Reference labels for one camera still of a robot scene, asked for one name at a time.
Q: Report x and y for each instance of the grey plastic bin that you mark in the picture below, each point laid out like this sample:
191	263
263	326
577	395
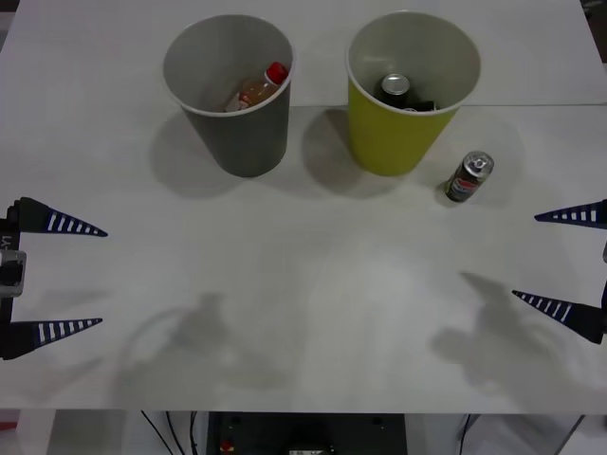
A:
246	142

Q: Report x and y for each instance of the black robot torso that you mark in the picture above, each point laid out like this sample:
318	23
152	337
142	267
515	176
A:
303	433

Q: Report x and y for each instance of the black can with silver top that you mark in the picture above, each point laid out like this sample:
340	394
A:
394	92

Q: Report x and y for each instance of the dark can with blue-red label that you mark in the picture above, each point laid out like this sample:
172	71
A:
467	182

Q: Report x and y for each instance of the red button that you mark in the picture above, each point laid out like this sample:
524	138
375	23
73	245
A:
227	446

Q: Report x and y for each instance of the red-capped plastic bottle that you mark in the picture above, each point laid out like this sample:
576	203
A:
258	90

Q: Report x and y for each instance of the yellow-green plastic bin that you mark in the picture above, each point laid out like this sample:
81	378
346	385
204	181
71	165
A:
393	142

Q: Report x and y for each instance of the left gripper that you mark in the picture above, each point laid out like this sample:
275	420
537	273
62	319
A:
9	239

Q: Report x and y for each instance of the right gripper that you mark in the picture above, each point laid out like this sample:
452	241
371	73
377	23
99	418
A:
604	295

